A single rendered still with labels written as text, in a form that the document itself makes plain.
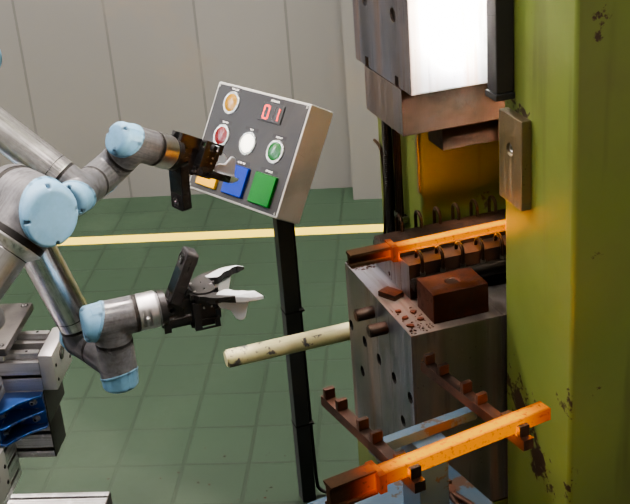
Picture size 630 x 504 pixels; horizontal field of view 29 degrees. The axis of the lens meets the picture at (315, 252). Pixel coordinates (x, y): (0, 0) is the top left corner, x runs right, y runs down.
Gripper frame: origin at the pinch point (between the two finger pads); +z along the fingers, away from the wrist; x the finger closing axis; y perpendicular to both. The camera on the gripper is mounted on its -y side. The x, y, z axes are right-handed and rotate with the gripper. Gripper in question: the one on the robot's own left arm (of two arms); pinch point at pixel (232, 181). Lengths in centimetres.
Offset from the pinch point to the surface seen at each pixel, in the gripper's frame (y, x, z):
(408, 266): -5, -53, 5
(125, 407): -84, 90, 67
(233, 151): 6.7, 14.0, 10.4
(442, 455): -30, -97, -28
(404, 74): 30, -55, -17
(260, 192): -0.7, -0.1, 9.6
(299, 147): 12.1, -7.0, 10.7
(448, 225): 5, -46, 23
